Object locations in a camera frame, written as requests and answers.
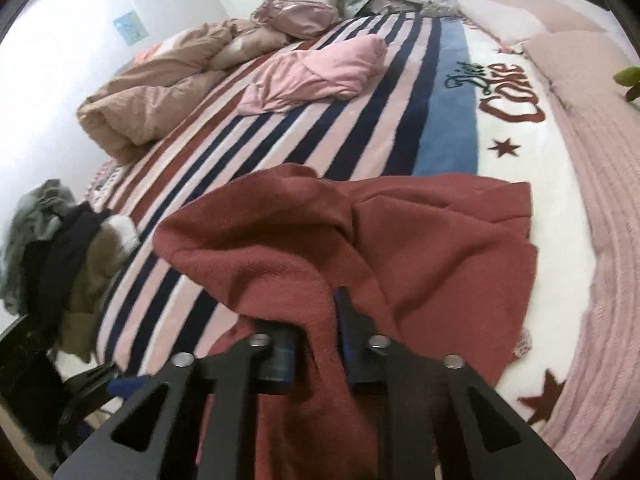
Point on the pale blue wall poster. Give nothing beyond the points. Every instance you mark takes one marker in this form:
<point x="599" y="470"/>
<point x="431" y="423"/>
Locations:
<point x="131" y="27"/>

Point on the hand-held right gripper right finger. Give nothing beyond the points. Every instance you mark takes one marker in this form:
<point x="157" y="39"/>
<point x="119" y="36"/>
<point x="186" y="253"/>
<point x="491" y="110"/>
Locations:
<point x="346" y="320"/>

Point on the small dusty pink pillow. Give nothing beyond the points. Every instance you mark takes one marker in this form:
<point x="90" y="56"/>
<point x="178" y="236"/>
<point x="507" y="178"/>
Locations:
<point x="550" y="10"/>

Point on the black furniture piece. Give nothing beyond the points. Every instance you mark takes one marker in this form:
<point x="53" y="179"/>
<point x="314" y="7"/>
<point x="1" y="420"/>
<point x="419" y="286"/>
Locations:
<point x="27" y="375"/>

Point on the pale grey-blue cloth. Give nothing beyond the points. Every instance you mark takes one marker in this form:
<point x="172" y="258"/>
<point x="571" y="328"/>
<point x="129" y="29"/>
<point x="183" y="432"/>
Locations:
<point x="35" y="220"/>

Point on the white pillow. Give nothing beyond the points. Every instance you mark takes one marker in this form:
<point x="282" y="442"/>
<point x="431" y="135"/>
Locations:
<point x="500" y="17"/>

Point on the beige duvet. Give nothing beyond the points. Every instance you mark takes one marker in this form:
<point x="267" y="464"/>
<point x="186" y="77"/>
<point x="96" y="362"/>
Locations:
<point x="150" y="105"/>

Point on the large dusty pink pillow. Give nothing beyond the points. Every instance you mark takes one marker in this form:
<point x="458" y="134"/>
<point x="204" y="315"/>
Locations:
<point x="580" y="65"/>

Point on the brown fleece cloth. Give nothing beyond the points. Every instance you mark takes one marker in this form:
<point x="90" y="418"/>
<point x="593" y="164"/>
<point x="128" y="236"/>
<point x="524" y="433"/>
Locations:
<point x="95" y="280"/>

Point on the red long-sleeved garment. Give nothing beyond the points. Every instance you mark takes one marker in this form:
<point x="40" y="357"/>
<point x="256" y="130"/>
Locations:
<point x="400" y="260"/>

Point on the dark cloth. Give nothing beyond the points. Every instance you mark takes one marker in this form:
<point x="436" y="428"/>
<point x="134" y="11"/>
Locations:
<point x="60" y="260"/>

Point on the green avocado plush toy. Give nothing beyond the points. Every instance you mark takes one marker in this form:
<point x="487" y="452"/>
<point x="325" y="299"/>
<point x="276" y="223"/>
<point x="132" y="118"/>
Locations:
<point x="629" y="80"/>

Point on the striped plush blanket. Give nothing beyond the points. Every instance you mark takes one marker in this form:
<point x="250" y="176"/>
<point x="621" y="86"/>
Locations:
<point x="350" y="135"/>

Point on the pink ribbed bedsheet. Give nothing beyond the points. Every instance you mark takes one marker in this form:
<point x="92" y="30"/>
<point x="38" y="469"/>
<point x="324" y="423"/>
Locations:
<point x="615" y="260"/>

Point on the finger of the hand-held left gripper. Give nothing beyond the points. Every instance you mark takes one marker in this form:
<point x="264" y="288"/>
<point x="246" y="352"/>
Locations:
<point x="127" y="386"/>

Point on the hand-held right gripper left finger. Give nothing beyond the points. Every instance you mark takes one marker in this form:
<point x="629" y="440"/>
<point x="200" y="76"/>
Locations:
<point x="280" y="360"/>

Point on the pink garment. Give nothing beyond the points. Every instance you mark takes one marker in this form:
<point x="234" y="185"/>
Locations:
<point x="325" y="70"/>

